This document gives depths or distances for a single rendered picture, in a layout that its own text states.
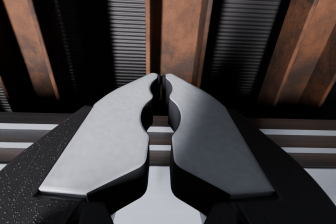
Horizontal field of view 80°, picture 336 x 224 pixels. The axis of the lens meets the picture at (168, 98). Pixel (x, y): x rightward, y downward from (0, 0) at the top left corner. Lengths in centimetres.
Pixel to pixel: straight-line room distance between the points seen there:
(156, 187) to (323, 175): 15
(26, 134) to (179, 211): 17
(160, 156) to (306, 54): 29
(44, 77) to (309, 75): 44
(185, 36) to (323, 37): 21
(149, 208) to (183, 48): 22
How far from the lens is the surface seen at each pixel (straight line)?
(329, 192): 27
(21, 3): 36
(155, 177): 20
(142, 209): 24
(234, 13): 46
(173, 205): 24
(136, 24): 45
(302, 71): 41
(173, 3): 31
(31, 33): 37
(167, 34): 31
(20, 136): 24
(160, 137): 20
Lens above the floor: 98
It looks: 58 degrees down
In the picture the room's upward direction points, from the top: 178 degrees clockwise
